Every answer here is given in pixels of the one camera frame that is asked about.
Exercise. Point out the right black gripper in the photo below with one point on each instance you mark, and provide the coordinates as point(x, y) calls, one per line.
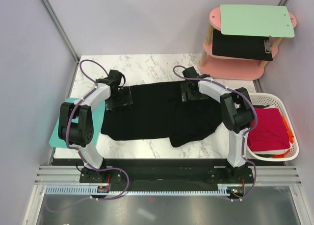
point(185, 88)

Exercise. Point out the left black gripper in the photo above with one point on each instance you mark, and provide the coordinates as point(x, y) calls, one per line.
point(125, 101)

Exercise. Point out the black t shirt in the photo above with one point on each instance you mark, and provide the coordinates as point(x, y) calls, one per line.
point(158, 111)

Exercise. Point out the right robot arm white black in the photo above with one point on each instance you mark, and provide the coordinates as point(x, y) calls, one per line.
point(237, 113)

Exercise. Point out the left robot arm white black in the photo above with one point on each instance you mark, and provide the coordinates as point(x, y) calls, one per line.
point(89, 154)

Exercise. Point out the pink two-tier shelf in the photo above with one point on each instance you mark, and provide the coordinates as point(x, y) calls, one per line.
point(233, 68)

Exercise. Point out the dark green garment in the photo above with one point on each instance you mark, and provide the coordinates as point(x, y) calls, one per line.
point(262, 106)

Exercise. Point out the white plastic laundry basket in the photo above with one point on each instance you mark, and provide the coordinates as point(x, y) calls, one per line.
point(269, 99)

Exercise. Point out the black clipboard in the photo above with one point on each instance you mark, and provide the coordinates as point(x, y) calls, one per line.
point(245, 47)

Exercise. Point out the magenta t shirt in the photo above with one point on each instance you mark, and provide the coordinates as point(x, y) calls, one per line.
point(270, 135)

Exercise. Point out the green clipboard board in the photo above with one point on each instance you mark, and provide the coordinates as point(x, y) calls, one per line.
point(256, 20)

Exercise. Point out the orange garment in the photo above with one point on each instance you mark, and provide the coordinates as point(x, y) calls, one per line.
point(291, 140)

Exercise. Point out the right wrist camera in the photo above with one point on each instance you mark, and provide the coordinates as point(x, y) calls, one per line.
point(191, 74)

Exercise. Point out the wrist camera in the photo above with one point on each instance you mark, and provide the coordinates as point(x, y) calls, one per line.
point(191, 74)
point(117, 78)

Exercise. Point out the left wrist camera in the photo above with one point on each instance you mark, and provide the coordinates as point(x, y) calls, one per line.
point(117, 78)

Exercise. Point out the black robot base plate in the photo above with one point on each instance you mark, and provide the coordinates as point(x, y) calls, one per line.
point(167, 175)

